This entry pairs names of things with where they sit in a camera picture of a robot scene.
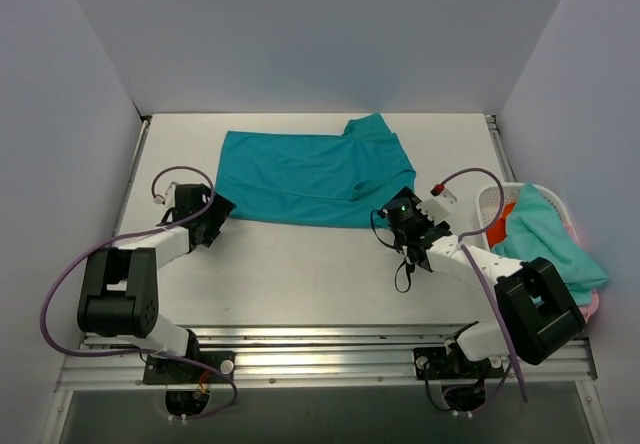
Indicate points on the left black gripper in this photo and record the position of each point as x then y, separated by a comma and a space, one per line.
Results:
216, 212

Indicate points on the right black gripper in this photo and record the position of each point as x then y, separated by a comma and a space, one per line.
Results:
392, 203

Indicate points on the teal t-shirt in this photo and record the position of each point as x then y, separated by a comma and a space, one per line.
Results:
311, 179

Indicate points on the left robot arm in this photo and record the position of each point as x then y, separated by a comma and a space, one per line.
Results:
120, 293

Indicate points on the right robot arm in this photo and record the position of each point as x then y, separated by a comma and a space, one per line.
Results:
534, 312

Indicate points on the white plastic laundry basket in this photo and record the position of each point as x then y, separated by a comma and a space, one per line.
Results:
491, 200

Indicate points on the orange garment in basket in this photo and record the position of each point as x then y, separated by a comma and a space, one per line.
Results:
497, 232

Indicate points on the mint green t-shirt in basket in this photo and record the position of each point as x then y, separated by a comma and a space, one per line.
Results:
535, 229

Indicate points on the pink garment in basket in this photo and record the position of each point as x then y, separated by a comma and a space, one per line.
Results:
588, 303

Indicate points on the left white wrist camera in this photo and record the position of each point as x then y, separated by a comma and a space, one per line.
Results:
166, 199

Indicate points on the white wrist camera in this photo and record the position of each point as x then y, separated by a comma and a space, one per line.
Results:
166, 199
439, 205

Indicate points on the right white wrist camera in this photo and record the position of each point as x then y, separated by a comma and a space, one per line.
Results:
439, 205

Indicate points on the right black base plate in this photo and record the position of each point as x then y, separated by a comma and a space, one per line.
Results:
440, 363

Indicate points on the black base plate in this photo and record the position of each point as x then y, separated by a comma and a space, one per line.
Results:
220, 366
440, 363

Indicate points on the aluminium mounting rail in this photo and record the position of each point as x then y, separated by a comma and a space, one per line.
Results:
334, 356

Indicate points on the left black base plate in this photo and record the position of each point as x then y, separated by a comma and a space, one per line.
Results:
220, 366

